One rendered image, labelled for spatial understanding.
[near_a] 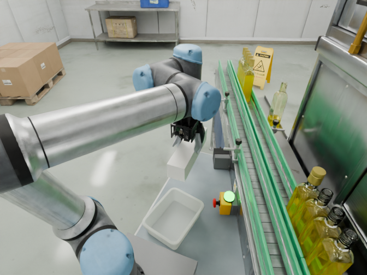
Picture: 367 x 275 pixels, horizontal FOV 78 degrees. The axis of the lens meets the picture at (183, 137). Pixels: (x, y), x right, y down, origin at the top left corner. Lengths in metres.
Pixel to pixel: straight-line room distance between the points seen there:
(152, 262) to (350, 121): 0.79
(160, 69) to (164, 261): 0.59
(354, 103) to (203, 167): 0.71
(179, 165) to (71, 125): 0.44
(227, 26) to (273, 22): 1.12
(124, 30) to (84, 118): 5.54
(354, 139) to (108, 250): 0.79
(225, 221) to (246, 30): 5.74
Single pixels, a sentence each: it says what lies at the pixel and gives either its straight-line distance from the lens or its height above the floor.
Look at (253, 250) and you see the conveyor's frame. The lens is 0.84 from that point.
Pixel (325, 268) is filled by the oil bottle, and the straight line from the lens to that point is 0.71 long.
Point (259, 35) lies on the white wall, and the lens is 6.52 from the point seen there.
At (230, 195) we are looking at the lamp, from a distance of 0.98.
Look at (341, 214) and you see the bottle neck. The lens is 0.69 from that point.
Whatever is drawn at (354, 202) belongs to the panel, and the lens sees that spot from 0.85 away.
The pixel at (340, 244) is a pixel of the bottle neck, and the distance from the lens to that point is 0.67.
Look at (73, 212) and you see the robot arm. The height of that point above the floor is 1.15.
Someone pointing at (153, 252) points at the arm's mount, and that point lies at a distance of 0.84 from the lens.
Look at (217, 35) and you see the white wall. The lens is 6.34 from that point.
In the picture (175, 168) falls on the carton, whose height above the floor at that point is 1.10.
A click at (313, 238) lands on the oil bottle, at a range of 0.74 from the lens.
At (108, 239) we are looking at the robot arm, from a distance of 0.62.
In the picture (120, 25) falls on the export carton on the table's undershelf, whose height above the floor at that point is 0.51.
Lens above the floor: 1.61
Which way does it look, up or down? 38 degrees down
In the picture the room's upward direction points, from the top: straight up
